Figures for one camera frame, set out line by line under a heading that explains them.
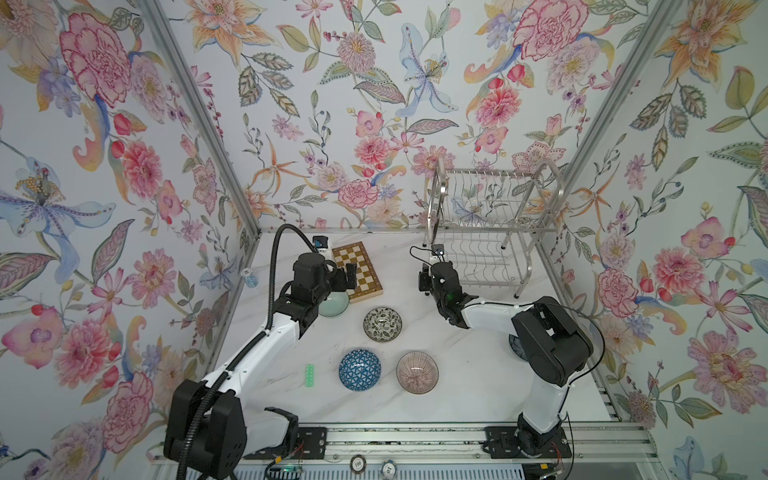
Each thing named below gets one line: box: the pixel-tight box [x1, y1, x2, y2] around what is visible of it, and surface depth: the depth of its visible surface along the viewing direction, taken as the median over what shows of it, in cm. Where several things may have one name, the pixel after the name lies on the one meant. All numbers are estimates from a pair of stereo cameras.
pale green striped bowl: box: [318, 291, 349, 317], surface depth 98 cm
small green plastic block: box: [305, 364, 315, 387], surface depth 86 cm
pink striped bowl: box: [396, 351, 440, 395], surface depth 85 cm
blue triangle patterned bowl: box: [339, 348, 382, 392], surface depth 86 cm
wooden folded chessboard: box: [332, 241, 384, 304], surface depth 108 cm
